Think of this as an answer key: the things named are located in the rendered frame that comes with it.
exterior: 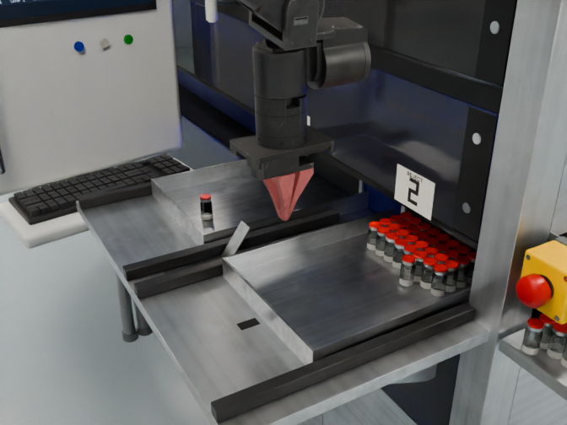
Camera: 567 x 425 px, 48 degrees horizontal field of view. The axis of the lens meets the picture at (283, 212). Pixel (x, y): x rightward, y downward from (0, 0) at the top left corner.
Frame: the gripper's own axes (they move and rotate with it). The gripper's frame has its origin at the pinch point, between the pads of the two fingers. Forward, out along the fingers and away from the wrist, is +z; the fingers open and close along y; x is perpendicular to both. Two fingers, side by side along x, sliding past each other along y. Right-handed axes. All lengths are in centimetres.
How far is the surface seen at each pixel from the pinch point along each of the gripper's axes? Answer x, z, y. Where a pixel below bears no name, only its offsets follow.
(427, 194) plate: 4.3, 6.3, 26.6
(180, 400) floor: 88, 108, 11
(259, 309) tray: 8.2, 19.3, 0.3
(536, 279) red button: -18.0, 7.7, 24.0
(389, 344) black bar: -7.7, 19.1, 11.0
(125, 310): 101, 78, 2
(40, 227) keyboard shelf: 67, 27, -20
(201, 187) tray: 52, 20, 10
